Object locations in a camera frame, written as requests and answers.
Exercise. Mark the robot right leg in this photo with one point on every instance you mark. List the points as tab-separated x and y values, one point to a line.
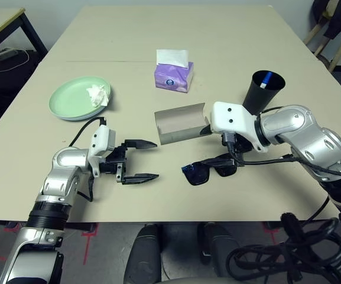
217	248

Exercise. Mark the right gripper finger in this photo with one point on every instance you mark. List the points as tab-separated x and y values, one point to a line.
208	131
219	162

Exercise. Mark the wooden stool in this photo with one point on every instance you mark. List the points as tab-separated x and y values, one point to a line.
340	51

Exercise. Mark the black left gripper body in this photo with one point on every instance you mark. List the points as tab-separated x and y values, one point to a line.
115	162

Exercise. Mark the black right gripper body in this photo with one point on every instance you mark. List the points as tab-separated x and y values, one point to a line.
236	145

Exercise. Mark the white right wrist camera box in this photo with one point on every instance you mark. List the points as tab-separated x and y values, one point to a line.
232	118

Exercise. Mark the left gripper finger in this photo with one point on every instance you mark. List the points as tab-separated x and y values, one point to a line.
140	144
140	179

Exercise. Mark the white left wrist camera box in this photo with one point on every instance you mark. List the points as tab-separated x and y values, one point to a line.
99	139

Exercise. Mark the blue marker pen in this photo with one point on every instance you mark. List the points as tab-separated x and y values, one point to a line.
266	80

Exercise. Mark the black table foot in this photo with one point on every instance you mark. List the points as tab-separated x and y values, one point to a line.
272	226

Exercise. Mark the black sunglasses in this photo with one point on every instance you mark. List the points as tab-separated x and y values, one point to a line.
196	176

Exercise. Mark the black plastic cup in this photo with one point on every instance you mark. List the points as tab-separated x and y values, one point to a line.
256	97

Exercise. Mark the robot left leg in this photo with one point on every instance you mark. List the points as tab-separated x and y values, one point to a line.
142	257

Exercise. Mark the black jacket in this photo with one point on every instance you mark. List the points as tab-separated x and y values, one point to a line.
335	20

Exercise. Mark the light green plate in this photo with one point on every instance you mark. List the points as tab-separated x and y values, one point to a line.
69	97

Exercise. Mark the purple tissue box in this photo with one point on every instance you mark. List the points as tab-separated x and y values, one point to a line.
170	80

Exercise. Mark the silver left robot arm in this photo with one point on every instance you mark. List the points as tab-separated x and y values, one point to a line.
64	159

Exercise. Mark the light blue plate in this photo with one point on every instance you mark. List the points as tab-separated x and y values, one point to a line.
78	119

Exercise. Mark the grey glasses case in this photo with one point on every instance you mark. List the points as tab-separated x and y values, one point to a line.
176	133

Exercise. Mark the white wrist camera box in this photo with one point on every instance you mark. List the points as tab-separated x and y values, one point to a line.
99	139
232	118

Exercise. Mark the grey power strip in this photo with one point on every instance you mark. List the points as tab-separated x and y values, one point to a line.
6	54

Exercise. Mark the white tissue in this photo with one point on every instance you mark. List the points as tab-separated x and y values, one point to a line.
97	94

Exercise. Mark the robot leg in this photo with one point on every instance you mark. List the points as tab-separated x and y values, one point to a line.
142	257
217	248

